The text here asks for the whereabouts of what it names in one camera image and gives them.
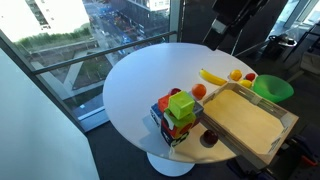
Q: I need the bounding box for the lime green block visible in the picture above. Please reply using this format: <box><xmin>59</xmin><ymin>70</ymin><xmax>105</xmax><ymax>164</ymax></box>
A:
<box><xmin>168</xmin><ymin>91</ymin><xmax>195</xmax><ymax>119</ymax></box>

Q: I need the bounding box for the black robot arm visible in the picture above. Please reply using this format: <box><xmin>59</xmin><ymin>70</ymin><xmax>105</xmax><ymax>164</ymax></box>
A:
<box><xmin>203</xmin><ymin>0</ymin><xmax>269</xmax><ymax>50</ymax></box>

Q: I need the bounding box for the orange-red block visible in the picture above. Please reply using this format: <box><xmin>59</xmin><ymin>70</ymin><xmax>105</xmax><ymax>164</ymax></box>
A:
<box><xmin>158</xmin><ymin>94</ymin><xmax>170</xmax><ymax>112</ymax></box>

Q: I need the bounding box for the blue white block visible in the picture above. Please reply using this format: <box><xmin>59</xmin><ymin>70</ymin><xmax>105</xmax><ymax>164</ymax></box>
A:
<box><xmin>150</xmin><ymin>103</ymin><xmax>163</xmax><ymax>127</ymax></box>

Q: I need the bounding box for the grey block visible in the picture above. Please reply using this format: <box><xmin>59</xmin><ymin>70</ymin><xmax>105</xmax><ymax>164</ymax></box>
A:
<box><xmin>193</xmin><ymin>102</ymin><xmax>203</xmax><ymax>117</ymax></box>

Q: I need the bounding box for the wooden tray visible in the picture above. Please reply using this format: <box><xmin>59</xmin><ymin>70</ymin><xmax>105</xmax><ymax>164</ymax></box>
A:
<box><xmin>201</xmin><ymin>83</ymin><xmax>298</xmax><ymax>168</ymax></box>

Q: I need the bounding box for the dark red toy plum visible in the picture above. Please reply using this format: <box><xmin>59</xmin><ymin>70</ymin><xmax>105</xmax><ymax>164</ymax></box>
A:
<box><xmin>168</xmin><ymin>88</ymin><xmax>181</xmax><ymax>96</ymax></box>

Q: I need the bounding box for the orange toy fruit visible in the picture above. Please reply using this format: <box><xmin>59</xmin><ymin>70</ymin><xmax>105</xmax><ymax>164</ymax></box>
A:
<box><xmin>191</xmin><ymin>84</ymin><xmax>207</xmax><ymax>100</ymax></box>

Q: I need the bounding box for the yellow toy banana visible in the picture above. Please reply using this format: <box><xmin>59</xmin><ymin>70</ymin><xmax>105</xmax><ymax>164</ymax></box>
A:
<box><xmin>199</xmin><ymin>69</ymin><xmax>226</xmax><ymax>86</ymax></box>

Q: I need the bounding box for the dark red toy apple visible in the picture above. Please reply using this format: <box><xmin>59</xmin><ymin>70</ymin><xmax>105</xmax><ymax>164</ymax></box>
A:
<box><xmin>203</xmin><ymin>130</ymin><xmax>218</xmax><ymax>145</ymax></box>

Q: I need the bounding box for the yellow-orange toy fruit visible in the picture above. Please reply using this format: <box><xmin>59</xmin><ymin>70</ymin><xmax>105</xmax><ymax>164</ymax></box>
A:
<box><xmin>229</xmin><ymin>69</ymin><xmax>242</xmax><ymax>81</ymax></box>

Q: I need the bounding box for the yellow toy lemon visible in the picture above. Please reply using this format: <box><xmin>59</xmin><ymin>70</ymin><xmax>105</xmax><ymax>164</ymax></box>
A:
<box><xmin>239</xmin><ymin>80</ymin><xmax>252</xmax><ymax>89</ymax></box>

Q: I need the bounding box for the small red toy fruit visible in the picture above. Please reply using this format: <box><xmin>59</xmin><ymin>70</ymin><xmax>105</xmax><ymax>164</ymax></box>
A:
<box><xmin>245</xmin><ymin>73</ymin><xmax>256</xmax><ymax>82</ymax></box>

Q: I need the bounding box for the green plastic bowl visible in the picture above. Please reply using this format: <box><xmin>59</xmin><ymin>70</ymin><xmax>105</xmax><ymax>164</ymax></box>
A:
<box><xmin>252</xmin><ymin>75</ymin><xmax>294</xmax><ymax>103</ymax></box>

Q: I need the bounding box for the black window railing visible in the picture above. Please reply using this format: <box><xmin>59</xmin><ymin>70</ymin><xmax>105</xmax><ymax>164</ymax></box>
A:
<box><xmin>32</xmin><ymin>31</ymin><xmax>177</xmax><ymax>75</ymax></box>

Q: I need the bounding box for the white table pedestal base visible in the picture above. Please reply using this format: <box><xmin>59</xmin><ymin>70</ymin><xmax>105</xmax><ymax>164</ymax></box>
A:
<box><xmin>147</xmin><ymin>153</ymin><xmax>194</xmax><ymax>177</ymax></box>

